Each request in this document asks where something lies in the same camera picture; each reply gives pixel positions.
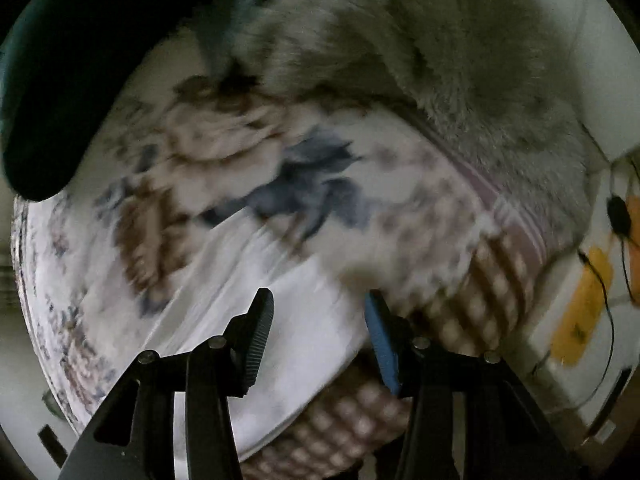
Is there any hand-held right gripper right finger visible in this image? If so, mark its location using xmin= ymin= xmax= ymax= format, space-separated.
xmin=364 ymin=290 xmax=591 ymax=480

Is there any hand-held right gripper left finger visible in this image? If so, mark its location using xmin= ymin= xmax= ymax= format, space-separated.
xmin=57 ymin=287 xmax=276 ymax=480

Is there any floral printed blanket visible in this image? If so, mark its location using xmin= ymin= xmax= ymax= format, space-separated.
xmin=10 ymin=75 xmax=551 ymax=480

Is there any yellow printed sheet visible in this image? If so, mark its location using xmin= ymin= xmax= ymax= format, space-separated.
xmin=550 ymin=245 xmax=616 ymax=367

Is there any grey fuzzy blanket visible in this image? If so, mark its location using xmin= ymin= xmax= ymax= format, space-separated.
xmin=235 ymin=0 xmax=601 ymax=266

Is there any dark teal blanket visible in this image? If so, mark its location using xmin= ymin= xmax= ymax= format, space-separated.
xmin=0 ymin=0 xmax=291 ymax=201

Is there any black cable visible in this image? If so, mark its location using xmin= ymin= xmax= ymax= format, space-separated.
xmin=577 ymin=157 xmax=640 ymax=411

